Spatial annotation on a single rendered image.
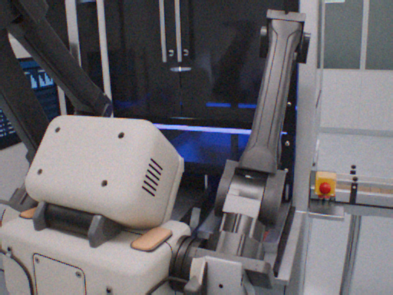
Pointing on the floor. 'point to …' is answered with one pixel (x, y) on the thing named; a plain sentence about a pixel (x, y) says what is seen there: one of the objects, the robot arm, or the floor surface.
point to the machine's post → (304, 137)
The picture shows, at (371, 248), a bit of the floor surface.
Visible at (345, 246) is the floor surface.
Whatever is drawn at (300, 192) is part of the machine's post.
